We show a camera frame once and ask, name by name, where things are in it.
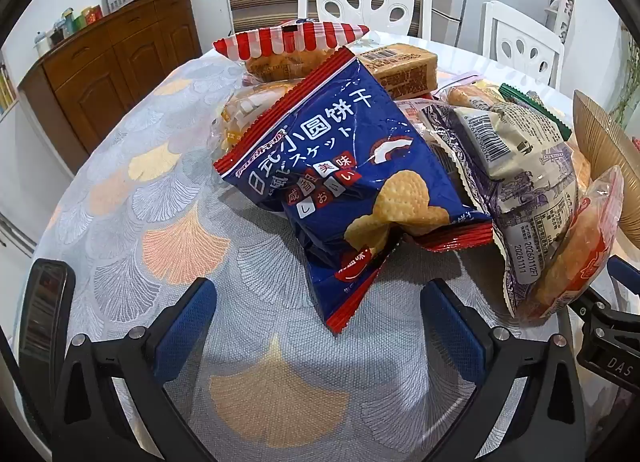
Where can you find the red white striped cake packet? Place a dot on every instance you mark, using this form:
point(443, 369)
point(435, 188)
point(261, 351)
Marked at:
point(280, 41)

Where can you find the white jar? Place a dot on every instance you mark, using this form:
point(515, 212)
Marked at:
point(42, 43)

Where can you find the red tin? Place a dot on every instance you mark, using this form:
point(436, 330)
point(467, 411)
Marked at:
point(92, 14)

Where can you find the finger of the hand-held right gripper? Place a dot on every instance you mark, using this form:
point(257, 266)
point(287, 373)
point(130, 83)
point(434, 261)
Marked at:
point(624, 269)
point(597, 303)

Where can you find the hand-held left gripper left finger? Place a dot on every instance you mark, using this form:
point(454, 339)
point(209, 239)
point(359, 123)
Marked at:
point(185, 322)

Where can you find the pink snack packet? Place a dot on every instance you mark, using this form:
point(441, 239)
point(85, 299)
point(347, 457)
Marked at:
point(417, 114)

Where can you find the brown boxy cake packet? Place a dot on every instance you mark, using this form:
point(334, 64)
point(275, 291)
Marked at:
point(405, 71)

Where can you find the white side cabinet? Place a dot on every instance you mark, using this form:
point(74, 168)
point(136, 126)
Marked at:
point(20, 181)

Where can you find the green white snack packet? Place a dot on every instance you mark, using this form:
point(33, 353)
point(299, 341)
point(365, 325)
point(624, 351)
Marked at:
point(510, 141)

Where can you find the blue biscuit packet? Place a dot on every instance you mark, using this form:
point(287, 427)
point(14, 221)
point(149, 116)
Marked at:
point(325, 166)

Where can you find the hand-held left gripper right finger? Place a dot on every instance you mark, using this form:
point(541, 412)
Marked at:
point(450, 337)

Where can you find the printed white hanging cloth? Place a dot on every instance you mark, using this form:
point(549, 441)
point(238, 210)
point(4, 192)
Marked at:
point(564, 11)

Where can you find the brown wooden cabinet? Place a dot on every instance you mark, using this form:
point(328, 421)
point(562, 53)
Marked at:
point(100, 71)

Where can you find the ribbed brown glass plate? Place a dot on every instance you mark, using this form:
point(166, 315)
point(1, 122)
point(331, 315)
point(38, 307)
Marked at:
point(600, 141)

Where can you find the purple printed white packet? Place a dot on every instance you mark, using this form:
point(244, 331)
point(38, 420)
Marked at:
point(530, 222)

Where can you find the green tin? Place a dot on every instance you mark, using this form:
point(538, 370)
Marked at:
point(71, 21)

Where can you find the clear orange cracker packet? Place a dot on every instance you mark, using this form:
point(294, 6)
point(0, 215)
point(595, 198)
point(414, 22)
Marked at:
point(245, 106)

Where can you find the clear bread packet red label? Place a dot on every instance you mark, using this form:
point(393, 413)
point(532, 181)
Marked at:
point(575, 262)

